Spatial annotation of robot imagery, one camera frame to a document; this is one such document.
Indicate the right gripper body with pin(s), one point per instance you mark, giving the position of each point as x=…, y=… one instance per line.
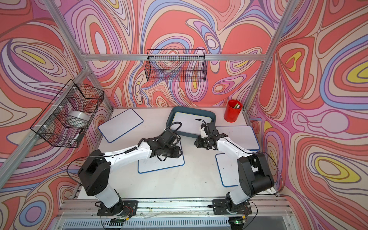
x=203, y=142

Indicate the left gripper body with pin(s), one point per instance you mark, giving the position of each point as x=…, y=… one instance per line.
x=171, y=151

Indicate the blue whiteboard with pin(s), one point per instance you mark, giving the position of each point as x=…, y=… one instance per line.
x=228, y=170
x=120, y=125
x=244, y=136
x=154, y=164

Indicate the teal plastic storage box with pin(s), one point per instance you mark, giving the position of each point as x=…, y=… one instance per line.
x=189, y=110

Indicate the yellow-framed whiteboard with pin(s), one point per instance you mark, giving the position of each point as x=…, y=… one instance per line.
x=190, y=123

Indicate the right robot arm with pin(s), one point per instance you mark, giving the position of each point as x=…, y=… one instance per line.
x=253, y=169

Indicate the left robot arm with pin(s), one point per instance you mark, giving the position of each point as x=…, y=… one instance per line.
x=95, y=171

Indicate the red plastic cup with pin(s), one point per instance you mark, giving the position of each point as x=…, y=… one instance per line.
x=232, y=114

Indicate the silver tape roll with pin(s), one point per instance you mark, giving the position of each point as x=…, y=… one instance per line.
x=77, y=119

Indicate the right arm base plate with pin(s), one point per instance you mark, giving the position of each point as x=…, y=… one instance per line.
x=226, y=207

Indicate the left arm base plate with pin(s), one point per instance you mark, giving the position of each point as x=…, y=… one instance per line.
x=125, y=208

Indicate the back wire basket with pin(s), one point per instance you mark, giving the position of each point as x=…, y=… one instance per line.
x=176, y=65

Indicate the wire basket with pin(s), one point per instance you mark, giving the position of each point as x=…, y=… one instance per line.
x=51, y=125
x=176, y=65

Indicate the marker in wire basket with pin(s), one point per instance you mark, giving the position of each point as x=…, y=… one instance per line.
x=75, y=142

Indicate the left wire basket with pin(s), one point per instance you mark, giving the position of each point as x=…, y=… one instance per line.
x=51, y=125

